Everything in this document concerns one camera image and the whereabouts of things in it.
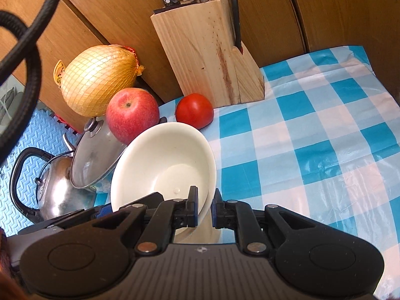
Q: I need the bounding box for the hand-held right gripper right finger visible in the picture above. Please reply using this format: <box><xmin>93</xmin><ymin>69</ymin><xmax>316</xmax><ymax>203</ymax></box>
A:
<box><xmin>211</xmin><ymin>188</ymin><xmax>319</xmax><ymax>255</ymax></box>

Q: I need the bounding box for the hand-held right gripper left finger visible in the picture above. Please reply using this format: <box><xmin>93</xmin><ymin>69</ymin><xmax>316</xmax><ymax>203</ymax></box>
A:
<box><xmin>83</xmin><ymin>186</ymin><xmax>200</xmax><ymax>255</ymax></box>

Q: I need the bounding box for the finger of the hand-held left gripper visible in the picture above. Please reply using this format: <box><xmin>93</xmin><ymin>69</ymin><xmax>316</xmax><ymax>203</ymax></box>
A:
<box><xmin>94</xmin><ymin>192</ymin><xmax>165</xmax><ymax>220</ymax></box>

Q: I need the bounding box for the cream bowl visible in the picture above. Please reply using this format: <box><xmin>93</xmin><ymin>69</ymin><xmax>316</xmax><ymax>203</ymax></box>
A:
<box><xmin>110</xmin><ymin>122</ymin><xmax>223</xmax><ymax>245</ymax></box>

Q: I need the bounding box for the steel cooking pot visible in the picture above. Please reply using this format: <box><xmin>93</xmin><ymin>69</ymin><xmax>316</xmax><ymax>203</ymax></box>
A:
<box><xmin>75</xmin><ymin>117</ymin><xmax>168</xmax><ymax>193</ymax></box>

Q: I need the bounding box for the glass pot lid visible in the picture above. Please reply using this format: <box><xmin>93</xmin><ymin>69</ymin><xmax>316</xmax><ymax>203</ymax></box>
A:
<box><xmin>69</xmin><ymin>116</ymin><xmax>129</xmax><ymax>190</ymax></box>

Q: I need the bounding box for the red apple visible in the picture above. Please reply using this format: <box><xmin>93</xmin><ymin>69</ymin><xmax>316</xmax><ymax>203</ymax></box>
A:
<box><xmin>106</xmin><ymin>88</ymin><xmax>161</xmax><ymax>144</ymax></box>

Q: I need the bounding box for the red tomato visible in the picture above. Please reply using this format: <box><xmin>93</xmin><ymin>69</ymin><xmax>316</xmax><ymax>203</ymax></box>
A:
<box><xmin>175</xmin><ymin>93</ymin><xmax>215</xmax><ymax>130</ymax></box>

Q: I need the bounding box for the blue foam floor mat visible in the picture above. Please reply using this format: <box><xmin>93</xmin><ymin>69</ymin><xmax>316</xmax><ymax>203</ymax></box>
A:
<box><xmin>0</xmin><ymin>109</ymin><xmax>94</xmax><ymax>238</ymax></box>

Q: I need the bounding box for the red plastic object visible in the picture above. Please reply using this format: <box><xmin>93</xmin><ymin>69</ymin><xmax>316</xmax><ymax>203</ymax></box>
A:
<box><xmin>56</xmin><ymin>115</ymin><xmax>79</xmax><ymax>136</ymax></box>

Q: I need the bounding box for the blue white checkered tablecloth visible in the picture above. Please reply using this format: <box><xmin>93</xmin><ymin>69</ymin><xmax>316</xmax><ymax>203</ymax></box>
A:
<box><xmin>90</xmin><ymin>45</ymin><xmax>400</xmax><ymax>300</ymax></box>

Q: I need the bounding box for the pomelo in yellow net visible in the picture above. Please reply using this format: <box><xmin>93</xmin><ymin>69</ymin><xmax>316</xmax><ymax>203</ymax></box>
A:
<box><xmin>54</xmin><ymin>45</ymin><xmax>146</xmax><ymax>118</ymax></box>

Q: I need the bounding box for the glass door cabinet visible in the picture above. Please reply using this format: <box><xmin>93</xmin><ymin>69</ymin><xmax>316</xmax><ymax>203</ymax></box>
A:
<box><xmin>0</xmin><ymin>75</ymin><xmax>28</xmax><ymax>132</ymax></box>

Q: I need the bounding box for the wooden knife block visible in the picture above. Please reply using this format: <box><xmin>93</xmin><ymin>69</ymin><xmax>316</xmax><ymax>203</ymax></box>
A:
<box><xmin>150</xmin><ymin>0</ymin><xmax>266</xmax><ymax>108</ymax></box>

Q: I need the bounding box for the wooden cabinet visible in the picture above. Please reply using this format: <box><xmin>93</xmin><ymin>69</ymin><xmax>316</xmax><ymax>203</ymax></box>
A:
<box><xmin>0</xmin><ymin>0</ymin><xmax>400</xmax><ymax>132</ymax></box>

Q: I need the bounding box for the steel kettle with black handle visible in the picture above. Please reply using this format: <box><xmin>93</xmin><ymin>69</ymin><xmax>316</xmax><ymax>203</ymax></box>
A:
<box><xmin>9</xmin><ymin>134</ymin><xmax>97</xmax><ymax>222</ymax></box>

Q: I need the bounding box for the black braided cable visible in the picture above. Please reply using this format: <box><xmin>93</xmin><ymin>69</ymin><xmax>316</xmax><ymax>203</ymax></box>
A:
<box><xmin>0</xmin><ymin>0</ymin><xmax>65</xmax><ymax>166</ymax></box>

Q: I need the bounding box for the long black handle tool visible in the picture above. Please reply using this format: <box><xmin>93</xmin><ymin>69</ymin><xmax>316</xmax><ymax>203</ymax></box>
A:
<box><xmin>229</xmin><ymin>0</ymin><xmax>244</xmax><ymax>54</ymax></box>

